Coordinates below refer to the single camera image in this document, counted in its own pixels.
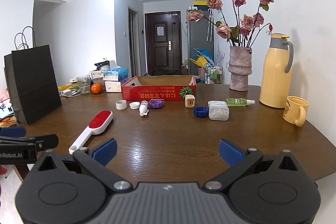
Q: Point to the purple tissue pack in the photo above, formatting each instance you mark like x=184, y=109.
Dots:
x=124, y=80

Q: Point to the purple jar lid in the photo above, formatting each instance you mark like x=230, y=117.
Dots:
x=156, y=103

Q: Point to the red white lint brush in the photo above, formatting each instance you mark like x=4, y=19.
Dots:
x=95, y=127

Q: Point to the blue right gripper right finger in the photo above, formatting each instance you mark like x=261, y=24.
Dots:
x=232, y=154

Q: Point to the orange fruit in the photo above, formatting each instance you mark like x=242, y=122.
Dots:
x=96, y=88

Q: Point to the clear jar white pellets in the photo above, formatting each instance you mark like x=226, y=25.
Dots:
x=218, y=110

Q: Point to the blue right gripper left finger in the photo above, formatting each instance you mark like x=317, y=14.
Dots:
x=100, y=155

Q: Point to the pink textured vase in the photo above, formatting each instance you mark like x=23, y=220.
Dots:
x=240, y=67

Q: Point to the blue jar lid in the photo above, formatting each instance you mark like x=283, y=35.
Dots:
x=201, y=111

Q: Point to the red cardboard box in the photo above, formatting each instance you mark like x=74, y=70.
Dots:
x=164, y=87

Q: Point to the dark brown door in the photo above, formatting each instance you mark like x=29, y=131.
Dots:
x=163, y=41

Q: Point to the blue tissue pack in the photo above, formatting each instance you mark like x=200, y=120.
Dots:
x=116, y=74

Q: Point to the white power adapter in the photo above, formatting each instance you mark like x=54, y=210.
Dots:
x=67, y=93

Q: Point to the dried pink roses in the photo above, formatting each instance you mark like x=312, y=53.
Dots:
x=245, y=29

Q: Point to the small white medicine bottle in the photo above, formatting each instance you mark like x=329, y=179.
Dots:
x=143, y=108

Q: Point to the wire trolley rack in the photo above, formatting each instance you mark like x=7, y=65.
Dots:
x=213, y=74

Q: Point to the yellow bear mug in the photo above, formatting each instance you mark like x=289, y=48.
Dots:
x=295, y=110

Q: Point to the yellow thermos jug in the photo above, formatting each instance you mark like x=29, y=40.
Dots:
x=277, y=70

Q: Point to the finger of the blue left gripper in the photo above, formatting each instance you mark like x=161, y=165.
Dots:
x=12, y=131

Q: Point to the white bottle cap left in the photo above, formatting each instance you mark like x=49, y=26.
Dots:
x=134, y=105

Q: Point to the grey tape roll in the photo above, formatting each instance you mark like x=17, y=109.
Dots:
x=121, y=104

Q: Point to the person's hand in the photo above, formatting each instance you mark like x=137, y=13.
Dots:
x=3, y=170

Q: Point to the glass cup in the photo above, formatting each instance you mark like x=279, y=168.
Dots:
x=84, y=83

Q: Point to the green spray bottle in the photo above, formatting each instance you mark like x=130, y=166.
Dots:
x=239, y=102

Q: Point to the clear food container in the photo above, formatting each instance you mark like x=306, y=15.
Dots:
x=97, y=77

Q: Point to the black paper bag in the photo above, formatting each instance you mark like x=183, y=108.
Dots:
x=31, y=82

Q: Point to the grey refrigerator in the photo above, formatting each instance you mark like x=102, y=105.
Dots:
x=199, y=36

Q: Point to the cream cube charger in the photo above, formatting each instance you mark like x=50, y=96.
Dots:
x=189, y=101

